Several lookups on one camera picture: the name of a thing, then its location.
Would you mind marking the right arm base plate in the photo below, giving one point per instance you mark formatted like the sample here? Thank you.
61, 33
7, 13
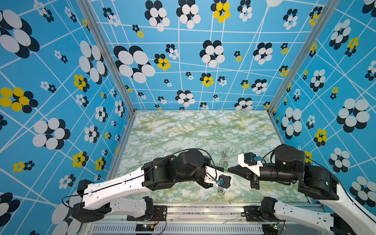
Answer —
259, 214

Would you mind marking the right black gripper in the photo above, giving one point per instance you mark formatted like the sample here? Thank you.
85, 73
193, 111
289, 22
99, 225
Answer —
245, 172

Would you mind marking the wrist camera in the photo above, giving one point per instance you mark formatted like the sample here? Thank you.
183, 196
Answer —
221, 179
250, 161

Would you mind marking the aluminium corner post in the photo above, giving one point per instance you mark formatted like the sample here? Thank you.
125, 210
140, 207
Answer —
96, 32
327, 12

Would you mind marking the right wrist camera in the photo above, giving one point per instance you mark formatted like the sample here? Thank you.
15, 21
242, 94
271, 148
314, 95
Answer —
250, 161

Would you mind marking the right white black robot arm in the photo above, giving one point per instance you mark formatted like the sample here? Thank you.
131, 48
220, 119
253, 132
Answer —
287, 166

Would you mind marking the right aluminium corner post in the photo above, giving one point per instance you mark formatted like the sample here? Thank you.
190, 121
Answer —
327, 12

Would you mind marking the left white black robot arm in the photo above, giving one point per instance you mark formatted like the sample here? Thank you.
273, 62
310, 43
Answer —
107, 198

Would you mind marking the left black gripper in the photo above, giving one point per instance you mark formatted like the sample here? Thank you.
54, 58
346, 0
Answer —
208, 160

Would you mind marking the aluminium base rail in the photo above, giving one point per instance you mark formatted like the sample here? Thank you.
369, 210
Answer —
218, 219

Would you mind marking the left aluminium corner post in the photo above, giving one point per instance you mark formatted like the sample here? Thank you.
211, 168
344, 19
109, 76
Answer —
96, 32

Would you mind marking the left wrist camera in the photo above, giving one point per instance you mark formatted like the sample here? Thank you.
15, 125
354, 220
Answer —
221, 179

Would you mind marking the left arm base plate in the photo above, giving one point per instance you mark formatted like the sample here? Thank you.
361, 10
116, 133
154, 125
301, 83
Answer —
158, 213

